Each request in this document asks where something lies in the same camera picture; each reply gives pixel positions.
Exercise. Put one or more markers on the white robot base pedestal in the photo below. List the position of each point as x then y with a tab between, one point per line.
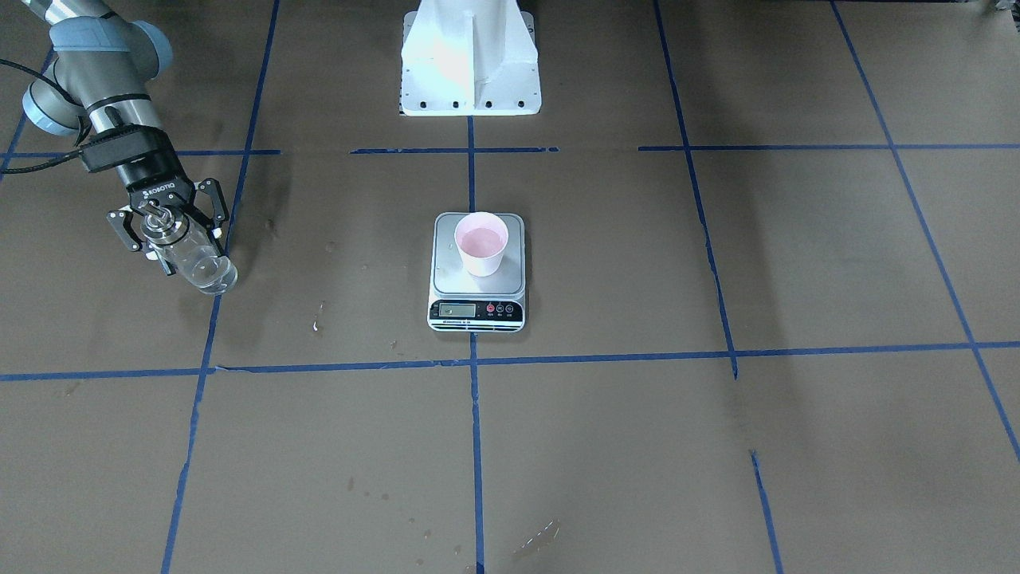
469	58

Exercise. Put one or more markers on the silver digital kitchen scale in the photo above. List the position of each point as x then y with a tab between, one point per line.
461	302

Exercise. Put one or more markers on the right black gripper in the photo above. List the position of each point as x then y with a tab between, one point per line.
157	184

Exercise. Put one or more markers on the clear glass sauce bottle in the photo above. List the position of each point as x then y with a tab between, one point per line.
188	249

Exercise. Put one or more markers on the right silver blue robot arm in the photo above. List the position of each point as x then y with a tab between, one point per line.
95	90

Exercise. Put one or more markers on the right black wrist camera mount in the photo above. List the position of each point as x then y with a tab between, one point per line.
142	147

